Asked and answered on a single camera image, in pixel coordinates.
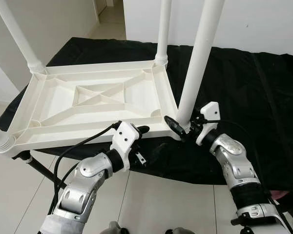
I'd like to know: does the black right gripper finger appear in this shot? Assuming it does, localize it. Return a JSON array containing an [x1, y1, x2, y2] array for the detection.
[[165, 116, 187, 142]]

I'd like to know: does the white plastic table leg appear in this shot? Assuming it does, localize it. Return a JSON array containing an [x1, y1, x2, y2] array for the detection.
[[0, 124, 15, 155], [0, 0, 47, 75], [155, 0, 172, 67], [176, 0, 225, 127]]

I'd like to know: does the white plastic table top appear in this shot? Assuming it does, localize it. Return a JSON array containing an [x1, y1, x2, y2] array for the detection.
[[5, 59, 184, 157]]

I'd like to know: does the black table cloth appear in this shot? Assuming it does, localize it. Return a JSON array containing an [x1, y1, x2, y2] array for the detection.
[[0, 37, 293, 230]]

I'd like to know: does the grey right robot foot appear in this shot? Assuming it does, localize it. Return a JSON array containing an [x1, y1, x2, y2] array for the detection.
[[166, 227, 193, 234]]

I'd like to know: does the black metal table leg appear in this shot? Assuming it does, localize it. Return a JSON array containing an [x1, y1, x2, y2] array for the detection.
[[21, 152, 65, 189]]

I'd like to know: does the pink plastic object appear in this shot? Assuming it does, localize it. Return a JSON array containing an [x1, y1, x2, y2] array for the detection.
[[271, 189, 290, 200]]

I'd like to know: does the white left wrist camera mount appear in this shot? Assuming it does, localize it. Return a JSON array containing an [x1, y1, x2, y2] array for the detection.
[[110, 122, 140, 171]]

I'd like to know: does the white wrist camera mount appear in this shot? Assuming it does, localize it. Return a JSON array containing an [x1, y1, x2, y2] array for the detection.
[[110, 122, 140, 171], [195, 101, 221, 146]]

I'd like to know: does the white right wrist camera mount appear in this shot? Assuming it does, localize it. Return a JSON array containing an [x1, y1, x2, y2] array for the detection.
[[195, 101, 221, 146]]

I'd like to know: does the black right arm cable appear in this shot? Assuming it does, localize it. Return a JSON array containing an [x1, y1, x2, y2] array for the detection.
[[204, 119, 258, 149]]

